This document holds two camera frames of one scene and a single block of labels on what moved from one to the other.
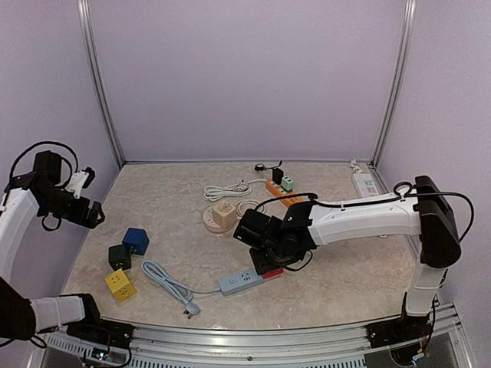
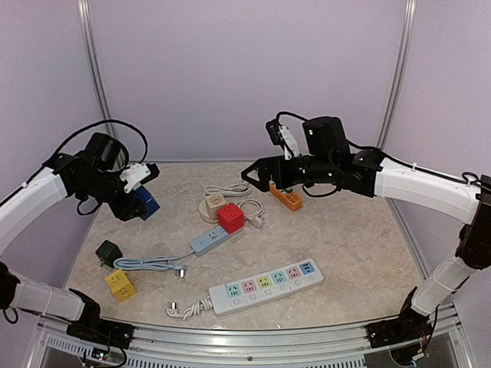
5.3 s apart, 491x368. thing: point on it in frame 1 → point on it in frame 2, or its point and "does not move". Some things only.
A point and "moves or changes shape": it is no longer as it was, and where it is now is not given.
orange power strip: x=278 y=190 does not move
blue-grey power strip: x=227 y=285 → x=173 y=261
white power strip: x=365 y=184 moves or changes shape
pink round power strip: x=209 y=220 → x=202 y=213
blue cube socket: x=137 y=239 → x=146 y=203
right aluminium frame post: x=409 y=23 does not move
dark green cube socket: x=120 y=257 → x=107 y=252
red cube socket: x=273 y=273 → x=230 y=218
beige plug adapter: x=224 y=214 → x=213 y=202
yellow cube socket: x=120 y=286 does not move
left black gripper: x=79 y=216 → x=125 y=211
